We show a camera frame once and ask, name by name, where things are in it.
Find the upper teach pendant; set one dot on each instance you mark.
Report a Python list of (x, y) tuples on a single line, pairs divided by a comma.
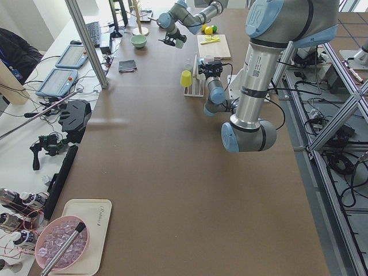
[(73, 57)]

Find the metal spoon black tip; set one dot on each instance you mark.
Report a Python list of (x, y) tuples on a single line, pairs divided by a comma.
[(51, 264)]

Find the lemon slices on board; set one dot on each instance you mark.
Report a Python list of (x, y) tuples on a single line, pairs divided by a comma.
[(210, 39)]

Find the computer mouse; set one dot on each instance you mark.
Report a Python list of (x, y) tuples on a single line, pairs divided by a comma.
[(75, 42)]

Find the white wooden cup holder rack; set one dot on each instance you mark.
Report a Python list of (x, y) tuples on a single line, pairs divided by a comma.
[(197, 89)]

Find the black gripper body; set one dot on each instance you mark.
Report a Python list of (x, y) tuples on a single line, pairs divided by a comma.
[(211, 73), (172, 36)]

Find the lower teach pendant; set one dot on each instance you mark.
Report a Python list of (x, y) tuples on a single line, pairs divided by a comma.
[(57, 83)]

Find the wooden mug tree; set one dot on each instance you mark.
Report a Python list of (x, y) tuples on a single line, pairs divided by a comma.
[(140, 30)]

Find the cream plastic tray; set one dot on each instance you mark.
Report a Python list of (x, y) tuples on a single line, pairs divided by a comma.
[(95, 213)]

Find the seated person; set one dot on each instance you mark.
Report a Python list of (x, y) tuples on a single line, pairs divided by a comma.
[(18, 55)]

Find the yellow plastic cup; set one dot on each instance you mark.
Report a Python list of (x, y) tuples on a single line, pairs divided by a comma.
[(186, 78)]

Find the aluminium frame post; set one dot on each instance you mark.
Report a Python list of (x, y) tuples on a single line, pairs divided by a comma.
[(80, 25)]

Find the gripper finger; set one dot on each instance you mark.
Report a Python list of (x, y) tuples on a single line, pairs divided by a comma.
[(169, 41), (183, 38)]

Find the white plastic cup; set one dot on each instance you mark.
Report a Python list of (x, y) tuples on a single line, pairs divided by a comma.
[(187, 65)]

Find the mint green plastic cup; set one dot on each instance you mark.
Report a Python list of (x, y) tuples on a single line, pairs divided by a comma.
[(179, 44)]

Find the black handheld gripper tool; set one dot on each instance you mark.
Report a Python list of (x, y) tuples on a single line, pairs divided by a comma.
[(49, 143)]

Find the black flat bar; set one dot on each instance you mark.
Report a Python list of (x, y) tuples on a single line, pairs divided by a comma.
[(58, 184)]

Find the dark grey folded cloth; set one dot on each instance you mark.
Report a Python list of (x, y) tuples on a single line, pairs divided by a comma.
[(127, 66)]

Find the pink bowl of ice cubes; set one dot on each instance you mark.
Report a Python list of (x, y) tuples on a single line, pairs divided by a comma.
[(53, 237)]

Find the wooden cutting board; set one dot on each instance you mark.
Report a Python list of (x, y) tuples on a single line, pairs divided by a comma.
[(219, 49)]

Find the black gripper stand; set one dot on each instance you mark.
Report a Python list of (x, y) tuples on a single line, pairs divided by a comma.
[(73, 119)]

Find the teach pendant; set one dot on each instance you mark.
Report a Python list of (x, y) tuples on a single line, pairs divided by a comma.
[(57, 83), (73, 57)]

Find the green ceramic bowl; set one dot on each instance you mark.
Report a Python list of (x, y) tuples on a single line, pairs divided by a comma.
[(139, 41)]

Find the tea bottle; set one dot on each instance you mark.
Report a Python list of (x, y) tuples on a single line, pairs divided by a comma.
[(24, 239), (34, 200)]

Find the metal scoop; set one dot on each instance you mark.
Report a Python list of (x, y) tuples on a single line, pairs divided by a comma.
[(153, 19)]

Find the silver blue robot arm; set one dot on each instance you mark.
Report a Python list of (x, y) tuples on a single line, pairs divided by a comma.
[(193, 22), (271, 26)]

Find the black keyboard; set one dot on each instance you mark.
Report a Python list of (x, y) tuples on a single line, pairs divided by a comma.
[(94, 31)]

